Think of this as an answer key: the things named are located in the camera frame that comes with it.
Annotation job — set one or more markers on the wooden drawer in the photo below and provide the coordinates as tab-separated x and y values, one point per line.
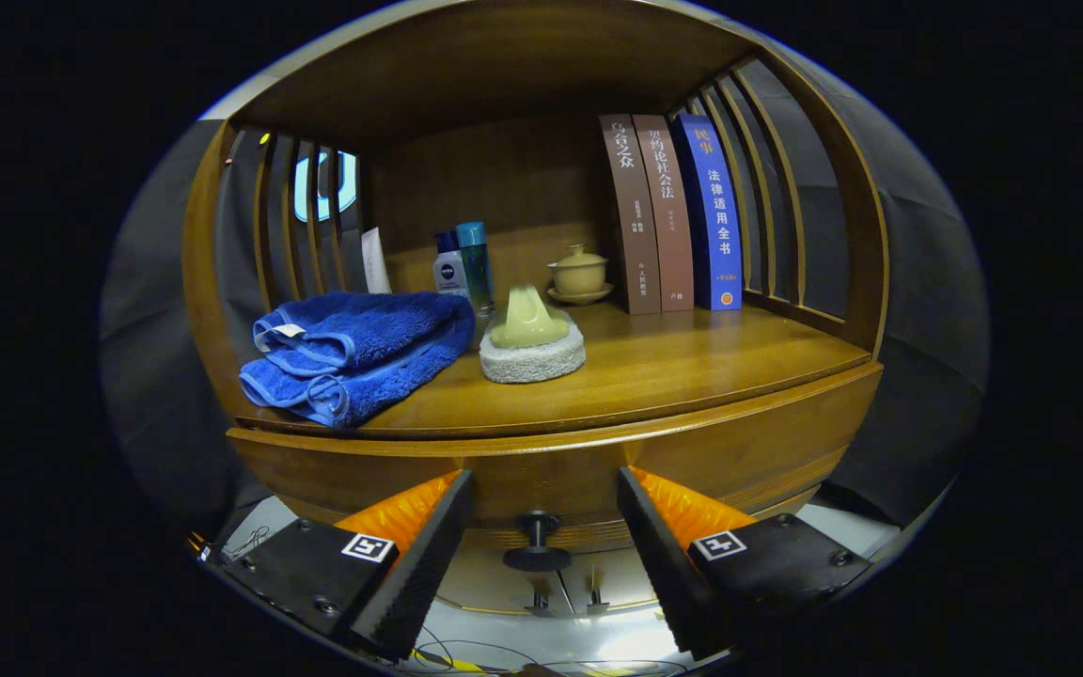
551	470

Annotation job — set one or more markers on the beige lidded teacup with saucer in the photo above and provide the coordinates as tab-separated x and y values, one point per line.
580	277

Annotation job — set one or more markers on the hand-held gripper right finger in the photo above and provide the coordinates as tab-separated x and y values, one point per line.
673	574

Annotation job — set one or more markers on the dark brown book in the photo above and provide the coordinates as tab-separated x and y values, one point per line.
631	216

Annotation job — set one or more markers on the blue book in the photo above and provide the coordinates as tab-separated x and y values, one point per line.
715	216

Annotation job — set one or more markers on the reddish brown book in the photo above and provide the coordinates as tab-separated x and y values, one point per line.
668	216

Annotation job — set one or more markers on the wooden cabinet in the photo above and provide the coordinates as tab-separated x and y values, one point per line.
504	188

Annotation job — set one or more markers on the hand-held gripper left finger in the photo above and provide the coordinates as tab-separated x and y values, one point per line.
419	574

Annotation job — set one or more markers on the folded blue towel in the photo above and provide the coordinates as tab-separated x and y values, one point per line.
363	348

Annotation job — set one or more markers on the wooden countertop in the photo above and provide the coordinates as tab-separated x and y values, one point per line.
692	367

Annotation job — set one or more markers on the white lotion bottle blue cap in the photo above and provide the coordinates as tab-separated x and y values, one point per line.
448	277

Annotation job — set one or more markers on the wooden cabinet door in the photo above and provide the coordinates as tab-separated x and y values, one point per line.
617	574
494	583

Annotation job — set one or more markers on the white tube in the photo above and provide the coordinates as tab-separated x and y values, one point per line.
375	268

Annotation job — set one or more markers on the clear teal bottle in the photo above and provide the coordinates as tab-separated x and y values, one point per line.
476	268

